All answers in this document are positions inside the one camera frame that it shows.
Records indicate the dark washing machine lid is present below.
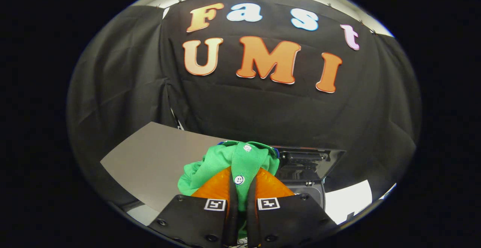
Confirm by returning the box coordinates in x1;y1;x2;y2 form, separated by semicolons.
276;148;346;184

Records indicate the green polo shirt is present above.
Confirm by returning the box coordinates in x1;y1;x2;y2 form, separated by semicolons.
178;141;281;241

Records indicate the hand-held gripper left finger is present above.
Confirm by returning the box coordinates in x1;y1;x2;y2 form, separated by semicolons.
148;166;239;248

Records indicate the black backdrop cloth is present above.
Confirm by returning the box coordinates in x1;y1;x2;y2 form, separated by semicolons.
67;0;422;207

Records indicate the grey cabinet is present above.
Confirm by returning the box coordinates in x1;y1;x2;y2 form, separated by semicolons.
101;122;227;213

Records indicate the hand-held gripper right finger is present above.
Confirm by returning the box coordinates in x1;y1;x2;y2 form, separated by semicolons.
246;167;339;248

